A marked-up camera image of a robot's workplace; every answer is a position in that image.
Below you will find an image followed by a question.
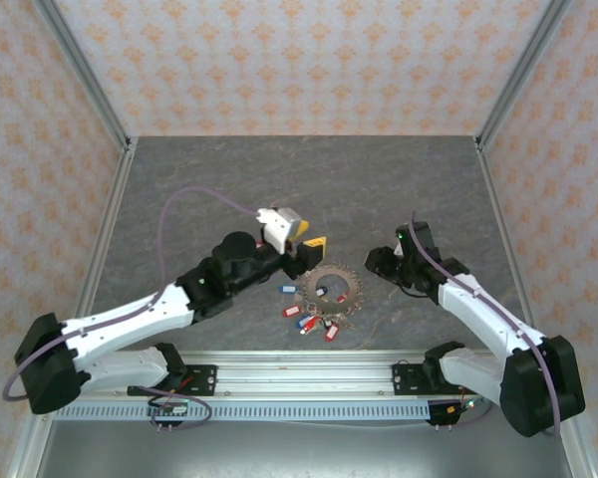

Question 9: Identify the toothed metal keyring disc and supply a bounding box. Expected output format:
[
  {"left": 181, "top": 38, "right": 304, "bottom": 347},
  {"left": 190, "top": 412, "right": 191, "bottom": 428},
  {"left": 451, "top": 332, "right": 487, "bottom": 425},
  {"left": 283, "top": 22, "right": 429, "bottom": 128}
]
[{"left": 298, "top": 268, "right": 365, "bottom": 318}]

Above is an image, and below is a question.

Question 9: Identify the small circuit board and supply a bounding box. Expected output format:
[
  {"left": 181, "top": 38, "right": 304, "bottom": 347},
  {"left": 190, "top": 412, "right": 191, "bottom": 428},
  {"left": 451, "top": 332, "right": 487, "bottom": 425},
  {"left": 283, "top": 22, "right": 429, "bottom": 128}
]
[
  {"left": 446, "top": 396, "right": 485, "bottom": 415},
  {"left": 147, "top": 400, "right": 189, "bottom": 417}
]

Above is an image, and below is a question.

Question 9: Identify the grey metal panel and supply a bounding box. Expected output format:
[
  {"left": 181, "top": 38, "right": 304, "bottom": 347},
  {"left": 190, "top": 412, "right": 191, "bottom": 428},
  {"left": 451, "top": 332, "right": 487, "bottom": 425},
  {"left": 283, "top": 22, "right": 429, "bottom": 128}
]
[{"left": 34, "top": 420, "right": 577, "bottom": 478}]

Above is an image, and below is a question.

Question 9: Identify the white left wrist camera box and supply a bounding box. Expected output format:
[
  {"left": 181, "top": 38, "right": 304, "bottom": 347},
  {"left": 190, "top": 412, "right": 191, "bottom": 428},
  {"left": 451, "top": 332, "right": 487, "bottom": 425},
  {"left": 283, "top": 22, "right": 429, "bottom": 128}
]
[{"left": 254, "top": 206, "right": 303, "bottom": 255}]

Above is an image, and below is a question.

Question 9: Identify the aluminium side rail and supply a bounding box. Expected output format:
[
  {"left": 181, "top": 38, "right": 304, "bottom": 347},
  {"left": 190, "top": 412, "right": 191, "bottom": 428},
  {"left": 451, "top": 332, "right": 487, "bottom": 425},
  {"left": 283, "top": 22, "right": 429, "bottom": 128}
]
[
  {"left": 474, "top": 136, "right": 552, "bottom": 359},
  {"left": 57, "top": 136, "right": 140, "bottom": 362}
]

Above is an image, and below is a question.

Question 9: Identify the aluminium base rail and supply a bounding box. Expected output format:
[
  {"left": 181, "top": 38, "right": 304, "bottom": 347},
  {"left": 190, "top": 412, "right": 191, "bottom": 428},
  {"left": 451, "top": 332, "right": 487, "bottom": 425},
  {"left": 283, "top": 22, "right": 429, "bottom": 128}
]
[{"left": 32, "top": 350, "right": 579, "bottom": 399}]

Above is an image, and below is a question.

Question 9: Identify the white slotted cable duct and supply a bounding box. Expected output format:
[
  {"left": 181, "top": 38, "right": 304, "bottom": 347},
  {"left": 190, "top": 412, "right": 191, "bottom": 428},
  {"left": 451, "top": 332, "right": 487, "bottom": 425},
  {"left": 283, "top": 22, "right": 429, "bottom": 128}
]
[{"left": 54, "top": 401, "right": 433, "bottom": 422}]

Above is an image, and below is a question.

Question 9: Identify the aluminium corner post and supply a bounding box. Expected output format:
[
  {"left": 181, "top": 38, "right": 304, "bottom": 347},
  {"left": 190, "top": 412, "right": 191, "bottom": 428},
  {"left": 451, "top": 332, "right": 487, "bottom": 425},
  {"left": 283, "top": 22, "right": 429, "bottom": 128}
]
[
  {"left": 32, "top": 0, "right": 134, "bottom": 150},
  {"left": 475, "top": 0, "right": 575, "bottom": 150}
]

